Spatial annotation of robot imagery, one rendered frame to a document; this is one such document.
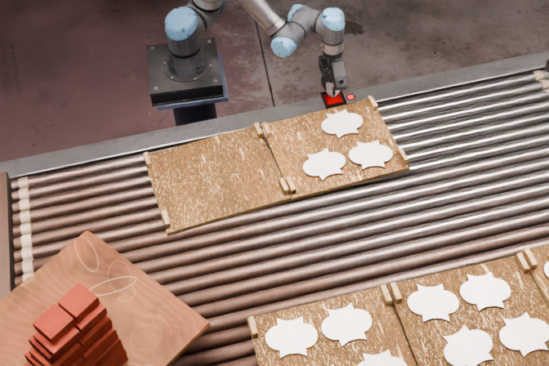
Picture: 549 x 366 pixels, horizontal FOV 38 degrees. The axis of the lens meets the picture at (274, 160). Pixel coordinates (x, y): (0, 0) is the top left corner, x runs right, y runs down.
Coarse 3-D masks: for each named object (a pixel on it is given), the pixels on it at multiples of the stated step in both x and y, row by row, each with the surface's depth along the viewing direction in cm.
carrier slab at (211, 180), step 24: (192, 144) 270; (216, 144) 270; (240, 144) 269; (264, 144) 269; (168, 168) 263; (192, 168) 263; (216, 168) 262; (240, 168) 262; (264, 168) 262; (168, 192) 256; (192, 192) 256; (216, 192) 255; (240, 192) 255; (264, 192) 255; (168, 216) 249; (192, 216) 249; (216, 216) 249
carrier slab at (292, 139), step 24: (288, 120) 276; (312, 120) 276; (288, 144) 269; (312, 144) 268; (336, 144) 268; (384, 144) 267; (288, 168) 261; (360, 168) 260; (408, 168) 260; (312, 192) 254
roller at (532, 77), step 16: (496, 80) 289; (512, 80) 288; (528, 80) 289; (416, 96) 285; (432, 96) 284; (448, 96) 285; (384, 112) 282; (112, 160) 269; (128, 160) 269; (144, 160) 269; (32, 176) 266; (48, 176) 265; (64, 176) 266; (80, 176) 267
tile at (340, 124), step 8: (344, 112) 276; (328, 120) 274; (336, 120) 274; (344, 120) 274; (352, 120) 274; (360, 120) 273; (328, 128) 271; (336, 128) 271; (344, 128) 271; (352, 128) 271
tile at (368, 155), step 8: (360, 144) 266; (368, 144) 266; (376, 144) 266; (352, 152) 264; (360, 152) 263; (368, 152) 263; (376, 152) 263; (384, 152) 263; (352, 160) 261; (360, 160) 261; (368, 160) 261; (376, 160) 261; (384, 160) 261; (384, 168) 259
